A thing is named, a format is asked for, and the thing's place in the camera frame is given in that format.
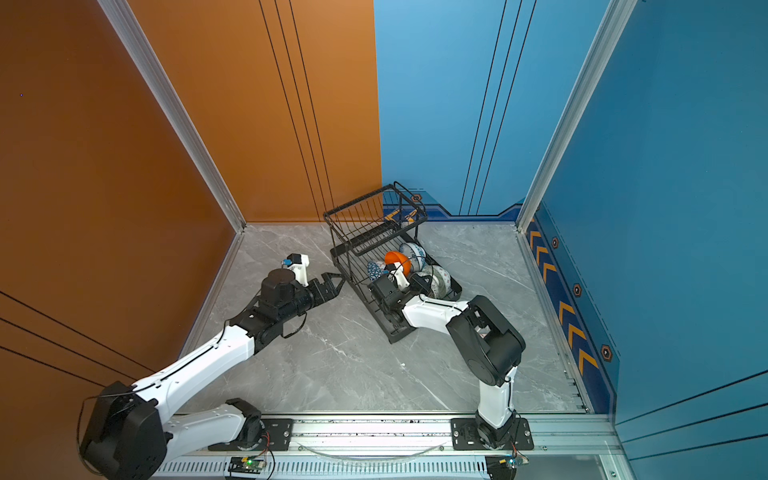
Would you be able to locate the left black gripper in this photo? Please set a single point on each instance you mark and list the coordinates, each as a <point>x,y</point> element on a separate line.
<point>313,287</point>

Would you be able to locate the dark blue patterned bowl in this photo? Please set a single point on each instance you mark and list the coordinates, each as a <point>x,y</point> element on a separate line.
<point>376,269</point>

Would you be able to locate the black wire dish rack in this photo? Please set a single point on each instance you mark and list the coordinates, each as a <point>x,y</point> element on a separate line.
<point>376,249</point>

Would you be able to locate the orange plastic bowl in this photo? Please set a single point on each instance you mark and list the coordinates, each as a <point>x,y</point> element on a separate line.
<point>398,258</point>

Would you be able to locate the blue floral white bowl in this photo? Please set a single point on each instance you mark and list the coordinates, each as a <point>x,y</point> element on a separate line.
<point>415,254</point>

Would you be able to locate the pale green patterned bowl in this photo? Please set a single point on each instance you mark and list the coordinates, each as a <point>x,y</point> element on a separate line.
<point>441,281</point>

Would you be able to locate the white black lattice bowl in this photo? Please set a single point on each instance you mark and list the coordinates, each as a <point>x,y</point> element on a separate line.
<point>423,284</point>

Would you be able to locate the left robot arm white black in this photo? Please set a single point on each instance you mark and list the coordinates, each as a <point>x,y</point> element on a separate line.
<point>134,428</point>

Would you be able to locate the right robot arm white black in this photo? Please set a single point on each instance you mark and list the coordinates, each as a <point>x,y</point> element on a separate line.
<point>489,345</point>

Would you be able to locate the green circuit board left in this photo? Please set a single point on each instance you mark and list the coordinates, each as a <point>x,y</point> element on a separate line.
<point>247,467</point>

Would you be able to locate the circuit board right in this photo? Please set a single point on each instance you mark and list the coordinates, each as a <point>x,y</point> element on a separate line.
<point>504,467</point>

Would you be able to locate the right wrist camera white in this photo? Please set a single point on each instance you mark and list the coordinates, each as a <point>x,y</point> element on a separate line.
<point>400,278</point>

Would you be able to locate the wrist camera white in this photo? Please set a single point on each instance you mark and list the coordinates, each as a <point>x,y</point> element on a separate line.
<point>400,278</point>
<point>298,264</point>

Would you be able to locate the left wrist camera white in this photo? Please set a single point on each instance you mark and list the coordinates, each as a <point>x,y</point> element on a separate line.
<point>298,264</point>

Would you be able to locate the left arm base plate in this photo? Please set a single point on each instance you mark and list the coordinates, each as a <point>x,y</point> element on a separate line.
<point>276,433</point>

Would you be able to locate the aluminium front rail frame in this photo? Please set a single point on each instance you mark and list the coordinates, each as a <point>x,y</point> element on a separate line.
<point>417,446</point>

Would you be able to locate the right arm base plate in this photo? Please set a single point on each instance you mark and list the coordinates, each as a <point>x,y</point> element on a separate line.
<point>474,434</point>

